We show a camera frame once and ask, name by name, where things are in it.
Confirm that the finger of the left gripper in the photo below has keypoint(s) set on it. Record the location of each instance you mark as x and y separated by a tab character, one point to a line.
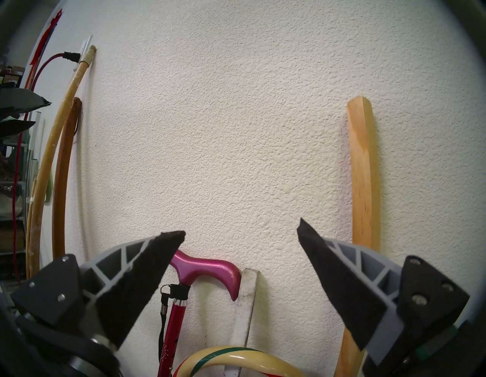
19	102
13	128

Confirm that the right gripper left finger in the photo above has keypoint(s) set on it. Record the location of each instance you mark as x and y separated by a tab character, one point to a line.
133	289

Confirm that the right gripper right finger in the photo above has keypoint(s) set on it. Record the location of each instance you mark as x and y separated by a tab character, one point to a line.
341	289

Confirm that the pink metal walking cane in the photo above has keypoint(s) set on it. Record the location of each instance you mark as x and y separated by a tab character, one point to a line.
205	266

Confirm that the striped candy cane stick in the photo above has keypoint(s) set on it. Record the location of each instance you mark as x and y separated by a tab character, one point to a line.
235	355

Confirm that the white plastic pipe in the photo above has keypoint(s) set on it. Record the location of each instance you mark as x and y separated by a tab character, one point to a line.
36	140

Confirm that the dark brown wooden stick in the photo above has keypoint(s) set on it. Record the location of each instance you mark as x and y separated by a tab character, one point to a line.
62	159

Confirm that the white flat stick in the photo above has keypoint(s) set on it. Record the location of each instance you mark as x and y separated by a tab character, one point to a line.
245	304

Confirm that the light wooden stick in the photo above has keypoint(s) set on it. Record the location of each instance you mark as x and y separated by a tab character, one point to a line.
364	171

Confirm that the white wall outlet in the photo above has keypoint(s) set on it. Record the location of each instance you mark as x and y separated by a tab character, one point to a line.
86	45

